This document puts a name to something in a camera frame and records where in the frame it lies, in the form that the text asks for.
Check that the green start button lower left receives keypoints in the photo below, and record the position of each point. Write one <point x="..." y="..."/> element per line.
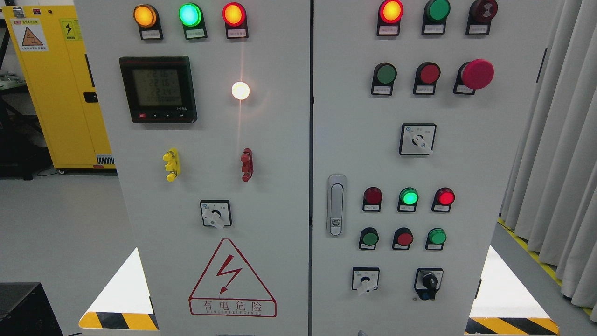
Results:
<point x="369" y="237"/>

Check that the red stop button lower middle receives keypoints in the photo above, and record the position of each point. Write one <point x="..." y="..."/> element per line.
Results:
<point x="402" y="239"/>

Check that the green push button upper row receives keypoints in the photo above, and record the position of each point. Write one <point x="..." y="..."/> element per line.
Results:
<point x="383" y="79"/>

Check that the green push button lower right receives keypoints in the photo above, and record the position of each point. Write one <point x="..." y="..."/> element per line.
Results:
<point x="435" y="240"/>

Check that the red push button upper row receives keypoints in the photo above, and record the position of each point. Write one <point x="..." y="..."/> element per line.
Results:
<point x="426" y="77"/>

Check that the red emergency stop mushroom button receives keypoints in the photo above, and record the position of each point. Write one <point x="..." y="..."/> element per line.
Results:
<point x="472" y="76"/>

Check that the grey electrical control cabinet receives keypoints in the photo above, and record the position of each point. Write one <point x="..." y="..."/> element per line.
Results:
<point x="310" y="115"/>

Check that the red terminal connector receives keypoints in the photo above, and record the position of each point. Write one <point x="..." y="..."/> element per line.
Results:
<point x="247" y="164"/>

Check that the red indicator light lower left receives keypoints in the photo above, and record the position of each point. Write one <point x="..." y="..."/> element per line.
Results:
<point x="372" y="200"/>

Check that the red indicator light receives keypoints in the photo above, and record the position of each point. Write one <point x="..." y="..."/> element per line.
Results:
<point x="372" y="200"/>
<point x="235" y="19"/>
<point x="443" y="200"/>
<point x="389" y="18"/>

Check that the white lit indicator light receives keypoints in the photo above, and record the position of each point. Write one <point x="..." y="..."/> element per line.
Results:
<point x="240" y="90"/>

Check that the green indicator light lower middle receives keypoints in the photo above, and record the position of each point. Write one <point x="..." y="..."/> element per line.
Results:
<point x="407" y="200"/>

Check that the green indicator light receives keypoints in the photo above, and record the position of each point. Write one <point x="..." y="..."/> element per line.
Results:
<point x="193" y="21"/>
<point x="434" y="17"/>
<point x="407" y="200"/>

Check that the yellow terminal connector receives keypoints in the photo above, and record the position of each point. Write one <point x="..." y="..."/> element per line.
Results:
<point x="171" y="157"/>

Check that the red electrical hazard warning sticker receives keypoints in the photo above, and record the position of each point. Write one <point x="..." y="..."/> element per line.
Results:
<point x="229" y="286"/>

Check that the red indicator light lower right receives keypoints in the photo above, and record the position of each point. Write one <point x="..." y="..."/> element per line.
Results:
<point x="443" y="200"/>

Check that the black digital power meter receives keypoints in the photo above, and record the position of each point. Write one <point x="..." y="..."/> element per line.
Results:
<point x="159" y="89"/>

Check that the red indicator light top left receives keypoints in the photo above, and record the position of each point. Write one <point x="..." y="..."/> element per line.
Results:
<point x="235" y="19"/>

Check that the red indicator light top right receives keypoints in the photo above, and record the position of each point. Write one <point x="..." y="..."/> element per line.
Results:
<point x="389" y="18"/>

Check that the green indicator light top left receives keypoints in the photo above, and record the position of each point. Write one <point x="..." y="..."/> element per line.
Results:
<point x="193" y="21"/>

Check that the green indicator light top right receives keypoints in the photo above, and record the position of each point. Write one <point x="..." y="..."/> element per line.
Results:
<point x="434" y="17"/>

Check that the amber indicator light top left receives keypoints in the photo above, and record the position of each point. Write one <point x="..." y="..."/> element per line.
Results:
<point x="148" y="22"/>

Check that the dark red buzzer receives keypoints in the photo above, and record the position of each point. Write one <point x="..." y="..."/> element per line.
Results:
<point x="481" y="14"/>

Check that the grey curtain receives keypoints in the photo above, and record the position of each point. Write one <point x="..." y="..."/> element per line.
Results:
<point x="551" y="197"/>

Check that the yellow safety storage cabinet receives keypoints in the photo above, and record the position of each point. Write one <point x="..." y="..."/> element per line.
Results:
<point x="49" y="45"/>

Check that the black box bottom left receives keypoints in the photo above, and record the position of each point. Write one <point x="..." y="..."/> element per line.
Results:
<point x="25" y="311"/>

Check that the grey cabinet door handle lock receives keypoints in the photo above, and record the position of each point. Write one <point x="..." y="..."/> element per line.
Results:
<point x="335" y="203"/>

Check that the left panel rotary selector switch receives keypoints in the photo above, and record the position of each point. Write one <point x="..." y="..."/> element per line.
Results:
<point x="216" y="213"/>

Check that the right panel upper rotary switch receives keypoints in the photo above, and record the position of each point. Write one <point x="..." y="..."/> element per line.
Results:
<point x="417" y="139"/>

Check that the right panel lower rotary switch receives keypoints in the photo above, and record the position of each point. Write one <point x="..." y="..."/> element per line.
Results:
<point x="365" y="279"/>

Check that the black key selector switch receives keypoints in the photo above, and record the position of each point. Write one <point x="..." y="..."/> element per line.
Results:
<point x="428" y="282"/>

